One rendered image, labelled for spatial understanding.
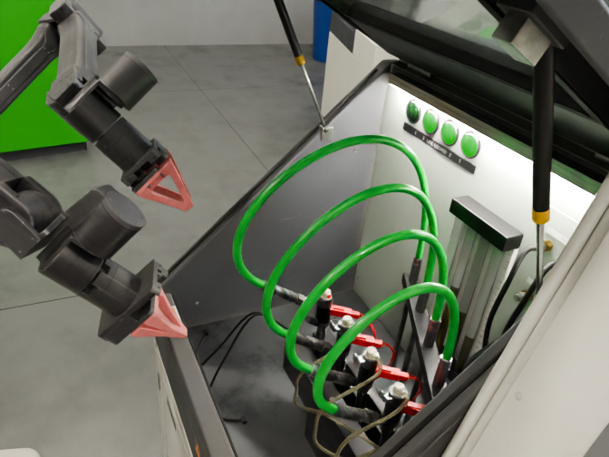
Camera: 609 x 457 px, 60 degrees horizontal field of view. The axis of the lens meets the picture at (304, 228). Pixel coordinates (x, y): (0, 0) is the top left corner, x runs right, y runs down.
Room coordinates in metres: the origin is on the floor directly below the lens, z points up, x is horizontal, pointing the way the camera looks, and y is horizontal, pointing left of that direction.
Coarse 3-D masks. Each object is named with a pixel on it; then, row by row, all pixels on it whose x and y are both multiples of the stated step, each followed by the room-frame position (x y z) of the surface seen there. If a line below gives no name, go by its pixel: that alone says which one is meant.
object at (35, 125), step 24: (0, 0) 3.39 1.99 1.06; (24, 0) 3.47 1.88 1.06; (48, 0) 3.55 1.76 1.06; (0, 24) 3.37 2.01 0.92; (24, 24) 3.45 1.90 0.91; (0, 48) 3.36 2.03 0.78; (48, 72) 3.51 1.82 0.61; (24, 96) 3.41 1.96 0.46; (0, 120) 3.31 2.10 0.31; (24, 120) 3.39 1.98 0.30; (48, 120) 3.48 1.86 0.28; (0, 144) 3.29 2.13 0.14; (24, 144) 3.38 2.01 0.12; (48, 144) 3.46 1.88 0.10; (72, 144) 3.59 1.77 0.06
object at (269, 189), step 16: (336, 144) 0.76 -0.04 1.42; (352, 144) 0.77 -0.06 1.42; (384, 144) 0.81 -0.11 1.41; (400, 144) 0.82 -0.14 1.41; (304, 160) 0.74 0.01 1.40; (416, 160) 0.83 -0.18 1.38; (288, 176) 0.72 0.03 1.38; (272, 192) 0.71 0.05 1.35; (256, 208) 0.70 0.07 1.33; (240, 224) 0.69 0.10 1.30; (240, 240) 0.69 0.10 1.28; (240, 256) 0.69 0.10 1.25; (416, 256) 0.87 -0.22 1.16; (240, 272) 0.69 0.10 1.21
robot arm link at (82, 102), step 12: (96, 84) 0.69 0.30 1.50; (84, 96) 0.68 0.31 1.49; (96, 96) 0.69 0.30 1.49; (108, 96) 0.71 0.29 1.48; (72, 108) 0.67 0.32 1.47; (84, 108) 0.66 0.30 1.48; (96, 108) 0.67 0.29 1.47; (108, 108) 0.68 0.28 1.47; (120, 108) 0.71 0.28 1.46; (72, 120) 0.66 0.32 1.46; (84, 120) 0.66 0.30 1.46; (96, 120) 0.66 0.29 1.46; (108, 120) 0.67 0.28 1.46; (84, 132) 0.66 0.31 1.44; (96, 132) 0.66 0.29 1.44
